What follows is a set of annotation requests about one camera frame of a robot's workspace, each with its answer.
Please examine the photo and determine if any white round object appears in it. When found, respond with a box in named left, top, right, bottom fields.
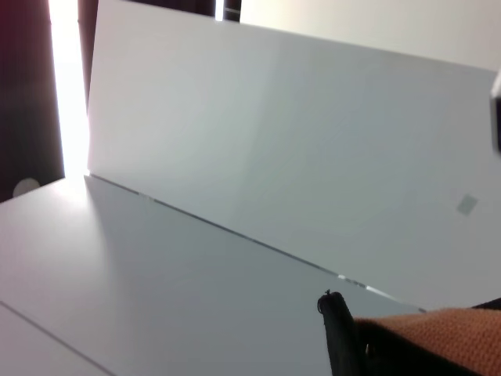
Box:
left=12, top=177, right=41, bottom=199

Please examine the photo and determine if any white backdrop board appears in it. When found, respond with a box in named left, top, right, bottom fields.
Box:
left=85, top=0, right=501, bottom=315

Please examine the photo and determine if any dark curtain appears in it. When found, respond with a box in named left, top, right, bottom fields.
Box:
left=0, top=0, right=66, bottom=204

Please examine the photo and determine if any black food bag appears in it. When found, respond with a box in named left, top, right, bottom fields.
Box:
left=316, top=288, right=501, bottom=376

